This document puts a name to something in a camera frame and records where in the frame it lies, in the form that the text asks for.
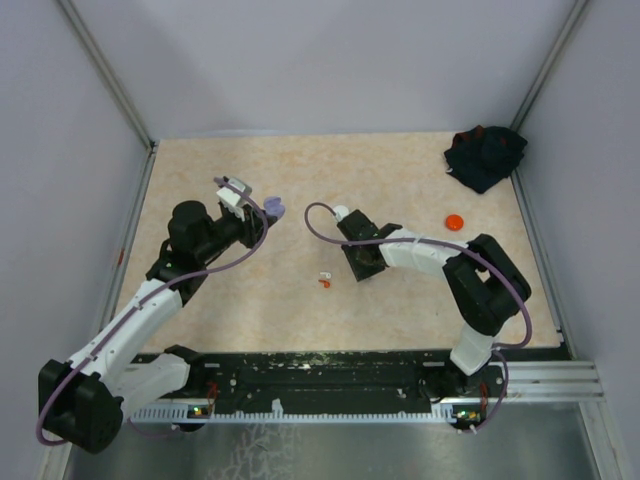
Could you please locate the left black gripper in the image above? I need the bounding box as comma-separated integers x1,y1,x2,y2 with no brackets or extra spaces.
195,203,276,262

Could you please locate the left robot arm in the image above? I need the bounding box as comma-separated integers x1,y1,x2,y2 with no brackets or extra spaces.
36,197,285,454

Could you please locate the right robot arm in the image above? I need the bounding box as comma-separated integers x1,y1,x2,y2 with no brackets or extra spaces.
334,205,531,398

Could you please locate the orange earbud charging case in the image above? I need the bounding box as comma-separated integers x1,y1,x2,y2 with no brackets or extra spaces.
445,214,464,231

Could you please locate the dark blue cloth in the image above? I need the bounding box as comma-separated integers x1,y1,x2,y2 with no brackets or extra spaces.
444,125,528,194

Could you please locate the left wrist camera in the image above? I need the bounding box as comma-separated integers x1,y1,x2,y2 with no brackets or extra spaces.
214,177,252,221

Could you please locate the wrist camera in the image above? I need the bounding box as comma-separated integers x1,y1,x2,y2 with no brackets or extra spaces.
332,205,350,223
214,177,252,221

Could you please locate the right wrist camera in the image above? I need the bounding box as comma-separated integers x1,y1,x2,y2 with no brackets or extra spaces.
332,205,350,223

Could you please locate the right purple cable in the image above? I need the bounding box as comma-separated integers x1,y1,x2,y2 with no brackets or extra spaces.
304,202,532,435

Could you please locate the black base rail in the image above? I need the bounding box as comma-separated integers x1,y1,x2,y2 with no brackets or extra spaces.
152,350,507,432

